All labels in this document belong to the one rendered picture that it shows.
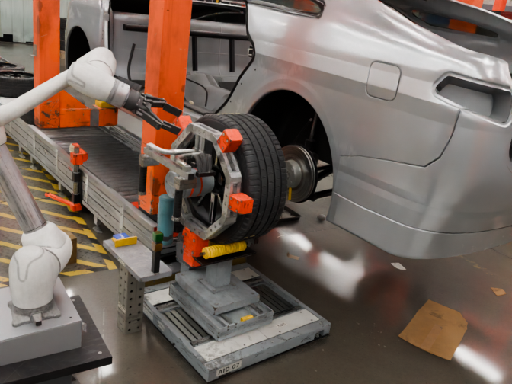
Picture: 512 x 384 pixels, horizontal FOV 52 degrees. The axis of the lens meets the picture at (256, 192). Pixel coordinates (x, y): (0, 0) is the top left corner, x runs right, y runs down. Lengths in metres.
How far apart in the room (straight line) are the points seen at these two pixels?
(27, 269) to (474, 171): 1.78
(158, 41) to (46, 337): 1.50
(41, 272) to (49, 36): 2.72
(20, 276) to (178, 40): 1.39
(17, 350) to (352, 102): 1.73
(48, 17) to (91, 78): 2.69
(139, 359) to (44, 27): 2.80
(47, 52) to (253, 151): 2.56
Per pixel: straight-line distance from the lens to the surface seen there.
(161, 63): 2.80
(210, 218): 2.74
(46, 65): 4.62
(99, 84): 1.92
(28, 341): 2.27
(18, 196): 2.34
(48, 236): 2.36
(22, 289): 2.24
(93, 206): 4.00
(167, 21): 2.79
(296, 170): 2.86
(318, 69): 2.62
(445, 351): 3.28
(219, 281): 2.90
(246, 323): 2.82
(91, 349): 2.34
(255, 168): 2.40
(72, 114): 4.76
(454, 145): 2.21
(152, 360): 2.76
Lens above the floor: 1.70
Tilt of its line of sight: 19 degrees down
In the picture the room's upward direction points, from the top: 8 degrees clockwise
